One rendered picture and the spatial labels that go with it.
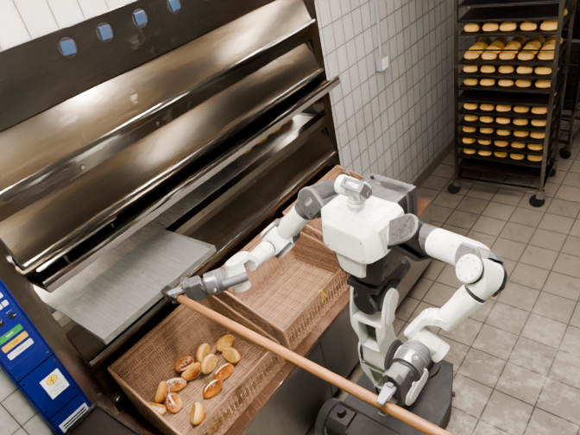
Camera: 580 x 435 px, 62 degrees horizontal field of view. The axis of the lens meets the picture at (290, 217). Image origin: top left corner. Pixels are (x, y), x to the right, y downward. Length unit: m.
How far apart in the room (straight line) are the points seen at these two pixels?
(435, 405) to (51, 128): 2.06
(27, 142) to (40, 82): 0.20
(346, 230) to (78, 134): 1.01
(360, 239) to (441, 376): 1.26
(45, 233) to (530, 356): 2.46
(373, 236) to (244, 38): 1.21
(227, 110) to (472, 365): 1.89
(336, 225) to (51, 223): 1.01
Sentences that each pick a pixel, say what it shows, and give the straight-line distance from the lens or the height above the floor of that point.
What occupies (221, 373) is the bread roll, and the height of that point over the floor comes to 0.64.
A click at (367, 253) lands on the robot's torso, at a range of 1.63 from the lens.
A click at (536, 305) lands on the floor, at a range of 3.31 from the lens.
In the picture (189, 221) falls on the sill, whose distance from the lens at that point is 2.28.
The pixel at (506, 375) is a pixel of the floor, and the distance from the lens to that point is 2.95.
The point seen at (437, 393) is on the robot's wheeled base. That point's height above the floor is 0.17.
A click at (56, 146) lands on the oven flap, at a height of 1.77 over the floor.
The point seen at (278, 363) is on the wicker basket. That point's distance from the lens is 2.27.
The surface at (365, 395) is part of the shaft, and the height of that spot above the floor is 1.21.
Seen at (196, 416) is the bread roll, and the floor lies 0.65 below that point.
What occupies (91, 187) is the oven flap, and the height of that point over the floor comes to 1.56.
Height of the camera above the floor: 2.36
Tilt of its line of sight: 34 degrees down
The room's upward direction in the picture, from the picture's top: 14 degrees counter-clockwise
